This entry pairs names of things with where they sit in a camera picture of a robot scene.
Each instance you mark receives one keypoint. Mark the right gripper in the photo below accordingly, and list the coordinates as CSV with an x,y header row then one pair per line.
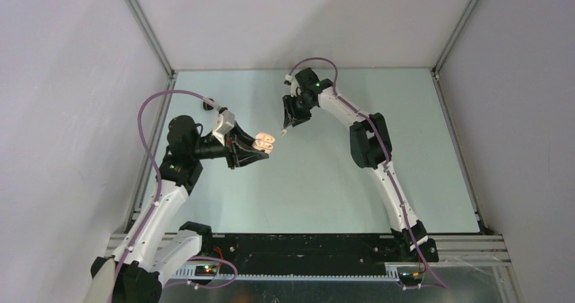
x,y
291,116

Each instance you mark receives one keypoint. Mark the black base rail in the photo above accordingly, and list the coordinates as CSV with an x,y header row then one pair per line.
x,y
315,255

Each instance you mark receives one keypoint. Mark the black earbud charging case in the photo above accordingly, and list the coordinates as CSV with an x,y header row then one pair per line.
x,y
206,106

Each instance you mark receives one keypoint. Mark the right aluminium frame post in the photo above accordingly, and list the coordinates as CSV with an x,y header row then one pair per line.
x,y
458,29

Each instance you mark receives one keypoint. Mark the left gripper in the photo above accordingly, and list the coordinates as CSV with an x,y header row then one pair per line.
x,y
238,157

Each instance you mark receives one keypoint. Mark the aluminium frame post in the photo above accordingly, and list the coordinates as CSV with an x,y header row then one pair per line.
x,y
146,27
458,29

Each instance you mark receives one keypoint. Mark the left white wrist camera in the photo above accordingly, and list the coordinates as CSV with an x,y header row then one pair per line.
x,y
225,122

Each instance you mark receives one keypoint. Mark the white earbud charging case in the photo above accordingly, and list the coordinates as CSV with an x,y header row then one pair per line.
x,y
264,142

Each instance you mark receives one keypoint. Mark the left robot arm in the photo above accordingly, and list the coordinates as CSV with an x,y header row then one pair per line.
x,y
138,269

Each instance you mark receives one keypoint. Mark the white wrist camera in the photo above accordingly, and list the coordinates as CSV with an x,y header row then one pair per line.
x,y
225,122
293,85

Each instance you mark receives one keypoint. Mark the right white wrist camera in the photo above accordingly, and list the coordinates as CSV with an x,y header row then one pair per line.
x,y
293,85

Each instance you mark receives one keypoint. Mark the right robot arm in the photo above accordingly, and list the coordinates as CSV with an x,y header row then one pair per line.
x,y
370,148

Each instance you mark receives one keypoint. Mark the left aluminium frame post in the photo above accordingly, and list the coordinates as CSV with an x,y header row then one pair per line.
x,y
146,27

